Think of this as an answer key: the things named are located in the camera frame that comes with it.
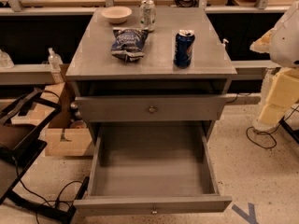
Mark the black metal cart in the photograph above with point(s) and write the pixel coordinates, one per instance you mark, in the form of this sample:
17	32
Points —
19	147

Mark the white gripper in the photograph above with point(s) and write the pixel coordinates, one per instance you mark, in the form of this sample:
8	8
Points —
286	42

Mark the cardboard box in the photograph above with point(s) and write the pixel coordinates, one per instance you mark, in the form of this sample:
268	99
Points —
64	135

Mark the grey top drawer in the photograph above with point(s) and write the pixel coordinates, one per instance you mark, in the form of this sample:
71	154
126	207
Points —
151	108

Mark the clear sanitizer pump bottle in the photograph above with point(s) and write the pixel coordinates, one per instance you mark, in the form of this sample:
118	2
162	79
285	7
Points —
54	59

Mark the silver green soda can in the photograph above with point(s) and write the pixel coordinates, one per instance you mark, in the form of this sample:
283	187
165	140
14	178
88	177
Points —
148	15

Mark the white ceramic bowl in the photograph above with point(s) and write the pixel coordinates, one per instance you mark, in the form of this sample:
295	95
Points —
117	14

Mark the grey wooden drawer cabinet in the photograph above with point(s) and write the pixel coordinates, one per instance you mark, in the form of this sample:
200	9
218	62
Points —
95	72

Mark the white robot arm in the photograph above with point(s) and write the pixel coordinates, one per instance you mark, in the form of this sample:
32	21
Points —
282	41

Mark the blue chip bag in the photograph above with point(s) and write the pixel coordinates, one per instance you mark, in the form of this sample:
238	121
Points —
129	43

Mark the black stand base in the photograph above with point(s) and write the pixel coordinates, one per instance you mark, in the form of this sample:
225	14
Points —
293	133

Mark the blue soda can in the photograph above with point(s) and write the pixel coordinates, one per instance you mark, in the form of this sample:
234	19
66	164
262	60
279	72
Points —
183	48

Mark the grey drawer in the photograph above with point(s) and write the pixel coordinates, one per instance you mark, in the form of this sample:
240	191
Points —
151	169
151	108

